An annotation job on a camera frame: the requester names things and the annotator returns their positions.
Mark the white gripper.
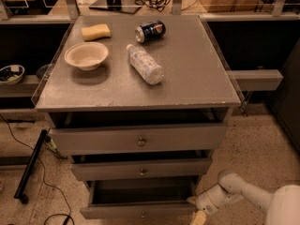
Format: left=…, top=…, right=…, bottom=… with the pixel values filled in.
left=187, top=184, right=242, bottom=225

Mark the grey bottom drawer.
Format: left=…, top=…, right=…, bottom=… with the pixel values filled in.
left=81, top=176, right=196, bottom=219

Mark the grey drawer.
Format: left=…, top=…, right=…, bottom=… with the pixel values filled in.
left=50, top=124, right=228, bottom=155
left=71, top=158, right=212, bottom=181
left=81, top=176, right=196, bottom=219

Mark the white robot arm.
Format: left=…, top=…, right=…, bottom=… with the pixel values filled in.
left=187, top=170, right=300, bottom=225

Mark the grey middle drawer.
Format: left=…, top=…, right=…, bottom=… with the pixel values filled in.
left=71, top=158, right=212, bottom=181

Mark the grey top drawer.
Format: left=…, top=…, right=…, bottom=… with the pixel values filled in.
left=50, top=124, right=228, bottom=155

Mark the grey drawer cabinet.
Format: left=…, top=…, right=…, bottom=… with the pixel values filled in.
left=35, top=14, right=242, bottom=202

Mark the clear plastic water bottle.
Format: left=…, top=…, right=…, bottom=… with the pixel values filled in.
left=127, top=44, right=164, bottom=85

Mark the black bar on floor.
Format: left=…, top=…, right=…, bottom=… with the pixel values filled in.
left=14, top=129, right=47, bottom=204

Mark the blue pepsi can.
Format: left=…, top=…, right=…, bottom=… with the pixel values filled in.
left=135, top=21, right=166, bottom=44

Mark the beige paper bowl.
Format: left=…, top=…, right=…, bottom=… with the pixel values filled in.
left=65, top=42, right=109, bottom=70

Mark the yellow sponge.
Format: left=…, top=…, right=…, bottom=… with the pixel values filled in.
left=81, top=24, right=112, bottom=41

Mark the black monitor stand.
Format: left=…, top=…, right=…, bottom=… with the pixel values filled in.
left=89, top=0, right=141, bottom=14

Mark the white bowl with items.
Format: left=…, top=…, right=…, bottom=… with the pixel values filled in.
left=0, top=65, right=25, bottom=84

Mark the black floor cable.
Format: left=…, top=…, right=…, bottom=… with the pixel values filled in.
left=0, top=113, right=75, bottom=225

